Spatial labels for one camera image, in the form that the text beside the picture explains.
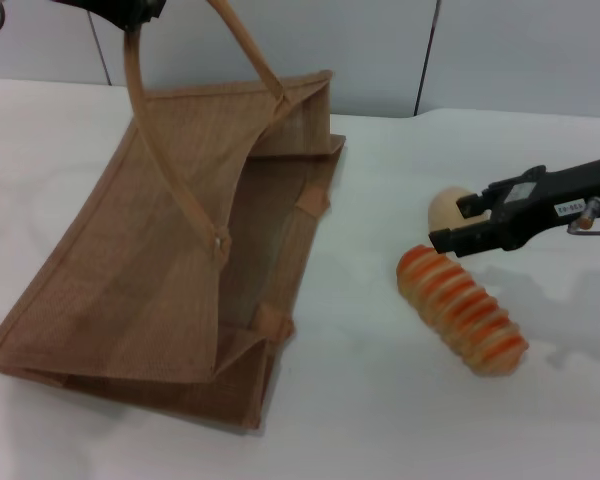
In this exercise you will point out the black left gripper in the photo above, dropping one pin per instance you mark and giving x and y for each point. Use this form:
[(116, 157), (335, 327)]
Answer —
[(97, 7)]

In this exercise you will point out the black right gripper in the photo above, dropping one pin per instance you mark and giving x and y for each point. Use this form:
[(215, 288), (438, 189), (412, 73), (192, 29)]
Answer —
[(540, 205)]

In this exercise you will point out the round pale egg yolk pastry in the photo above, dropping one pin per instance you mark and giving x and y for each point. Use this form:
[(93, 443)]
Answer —
[(445, 205)]

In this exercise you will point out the orange striped bread loaf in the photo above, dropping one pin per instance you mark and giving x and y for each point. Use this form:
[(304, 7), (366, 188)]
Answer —
[(460, 315)]

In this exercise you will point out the brown jute tote bag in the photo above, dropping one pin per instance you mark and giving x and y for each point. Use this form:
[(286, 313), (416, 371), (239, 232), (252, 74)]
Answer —
[(145, 250)]

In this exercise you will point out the dark vertical wall strip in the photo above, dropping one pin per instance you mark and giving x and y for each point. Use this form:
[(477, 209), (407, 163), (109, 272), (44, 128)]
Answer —
[(102, 55), (425, 65)]

